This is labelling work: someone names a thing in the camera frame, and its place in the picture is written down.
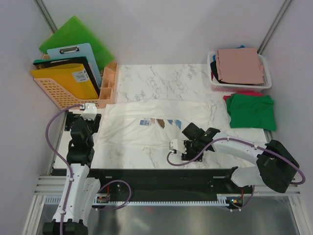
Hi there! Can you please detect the pink folded t shirt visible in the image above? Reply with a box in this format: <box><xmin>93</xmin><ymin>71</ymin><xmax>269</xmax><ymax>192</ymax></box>
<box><xmin>216</xmin><ymin>47</ymin><xmax>263</xmax><ymax>85</ymax></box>

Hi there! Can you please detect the green plastic board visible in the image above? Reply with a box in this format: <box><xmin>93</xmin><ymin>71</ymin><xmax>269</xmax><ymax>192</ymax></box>
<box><xmin>39</xmin><ymin>16</ymin><xmax>114</xmax><ymax>70</ymax></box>

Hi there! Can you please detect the green t shirt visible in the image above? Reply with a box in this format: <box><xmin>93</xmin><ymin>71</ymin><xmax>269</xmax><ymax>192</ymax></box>
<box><xmin>225</xmin><ymin>94</ymin><xmax>277</xmax><ymax>131</ymax></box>

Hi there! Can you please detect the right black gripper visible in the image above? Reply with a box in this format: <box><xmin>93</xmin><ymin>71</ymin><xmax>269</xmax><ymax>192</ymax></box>
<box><xmin>180</xmin><ymin>140</ymin><xmax>203</xmax><ymax>163</ymax></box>

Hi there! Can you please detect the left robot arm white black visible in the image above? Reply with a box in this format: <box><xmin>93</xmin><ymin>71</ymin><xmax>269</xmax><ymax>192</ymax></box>
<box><xmin>43</xmin><ymin>112</ymin><xmax>108</xmax><ymax>235</ymax></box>

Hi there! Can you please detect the red t shirt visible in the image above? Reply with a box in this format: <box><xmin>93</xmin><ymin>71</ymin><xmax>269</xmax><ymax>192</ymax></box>
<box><xmin>223</xmin><ymin>92</ymin><xmax>263</xmax><ymax>102</ymax></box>

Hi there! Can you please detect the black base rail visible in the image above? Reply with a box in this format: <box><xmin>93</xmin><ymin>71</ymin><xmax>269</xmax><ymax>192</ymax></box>
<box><xmin>89</xmin><ymin>169</ymin><xmax>252</xmax><ymax>203</ymax></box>

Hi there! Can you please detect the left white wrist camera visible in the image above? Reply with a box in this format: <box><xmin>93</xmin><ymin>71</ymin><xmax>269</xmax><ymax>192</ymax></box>
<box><xmin>80</xmin><ymin>103</ymin><xmax>97</xmax><ymax>120</ymax></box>

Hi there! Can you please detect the light blue clipboard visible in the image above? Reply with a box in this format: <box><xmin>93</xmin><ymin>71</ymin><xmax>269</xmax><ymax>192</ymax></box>
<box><xmin>47</xmin><ymin>43</ymin><xmax>102</xmax><ymax>87</ymax></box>

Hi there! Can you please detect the black garment in basket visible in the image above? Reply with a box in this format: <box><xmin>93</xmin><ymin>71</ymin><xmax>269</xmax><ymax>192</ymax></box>
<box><xmin>210</xmin><ymin>61</ymin><xmax>218</xmax><ymax>80</ymax></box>

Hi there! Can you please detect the white printed t shirt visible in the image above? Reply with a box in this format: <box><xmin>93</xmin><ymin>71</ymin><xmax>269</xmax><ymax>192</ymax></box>
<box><xmin>97</xmin><ymin>99</ymin><xmax>216</xmax><ymax>148</ymax></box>

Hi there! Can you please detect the white cable duct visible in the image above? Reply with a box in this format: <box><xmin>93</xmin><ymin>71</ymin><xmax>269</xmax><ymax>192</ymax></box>
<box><xmin>45</xmin><ymin>193</ymin><xmax>227</xmax><ymax>207</ymax></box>

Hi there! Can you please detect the peach compartment organizer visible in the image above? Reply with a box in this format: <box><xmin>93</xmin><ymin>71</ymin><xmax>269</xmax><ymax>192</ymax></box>
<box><xmin>99</xmin><ymin>61</ymin><xmax>119</xmax><ymax>108</ymax></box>

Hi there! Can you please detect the black folder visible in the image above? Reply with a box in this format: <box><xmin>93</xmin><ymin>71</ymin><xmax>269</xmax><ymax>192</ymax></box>
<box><xmin>33</xmin><ymin>56</ymin><xmax>101</xmax><ymax>82</ymax></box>

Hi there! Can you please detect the yellow folder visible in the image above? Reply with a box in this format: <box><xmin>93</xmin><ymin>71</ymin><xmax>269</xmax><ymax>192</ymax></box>
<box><xmin>30</xmin><ymin>63</ymin><xmax>99</xmax><ymax>99</ymax></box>

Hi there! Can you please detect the white laundry basket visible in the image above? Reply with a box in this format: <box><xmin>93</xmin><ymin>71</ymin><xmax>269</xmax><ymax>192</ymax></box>
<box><xmin>207</xmin><ymin>52</ymin><xmax>272</xmax><ymax>92</ymax></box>

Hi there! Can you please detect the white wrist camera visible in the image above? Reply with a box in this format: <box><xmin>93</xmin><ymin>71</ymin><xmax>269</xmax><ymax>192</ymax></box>
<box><xmin>80</xmin><ymin>103</ymin><xmax>97</xmax><ymax>120</ymax></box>
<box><xmin>169</xmin><ymin>139</ymin><xmax>187</xmax><ymax>154</ymax></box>

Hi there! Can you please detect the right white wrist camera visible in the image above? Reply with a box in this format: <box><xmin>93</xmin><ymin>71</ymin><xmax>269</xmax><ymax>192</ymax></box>
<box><xmin>169</xmin><ymin>139</ymin><xmax>187</xmax><ymax>154</ymax></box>

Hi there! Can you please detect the orange mesh file holder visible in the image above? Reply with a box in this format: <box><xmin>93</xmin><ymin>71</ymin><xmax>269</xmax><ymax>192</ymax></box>
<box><xmin>34</xmin><ymin>54</ymin><xmax>108</xmax><ymax>111</ymax></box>

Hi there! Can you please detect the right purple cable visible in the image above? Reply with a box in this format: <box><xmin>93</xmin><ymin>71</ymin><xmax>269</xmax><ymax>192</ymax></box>
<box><xmin>166</xmin><ymin>138</ymin><xmax>306</xmax><ymax>212</ymax></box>

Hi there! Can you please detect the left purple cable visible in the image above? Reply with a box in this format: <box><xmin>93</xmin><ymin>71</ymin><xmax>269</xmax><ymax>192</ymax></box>
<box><xmin>45</xmin><ymin>104</ymin><xmax>133</xmax><ymax>235</ymax></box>

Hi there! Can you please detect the purple cable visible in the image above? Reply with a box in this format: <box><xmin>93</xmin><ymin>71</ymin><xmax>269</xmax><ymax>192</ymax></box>
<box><xmin>166</xmin><ymin>138</ymin><xmax>306</xmax><ymax>212</ymax></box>
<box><xmin>45</xmin><ymin>104</ymin><xmax>133</xmax><ymax>235</ymax></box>

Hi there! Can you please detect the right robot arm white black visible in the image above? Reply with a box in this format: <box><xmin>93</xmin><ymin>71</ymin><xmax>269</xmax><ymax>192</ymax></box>
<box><xmin>181</xmin><ymin>123</ymin><xmax>299</xmax><ymax>193</ymax></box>

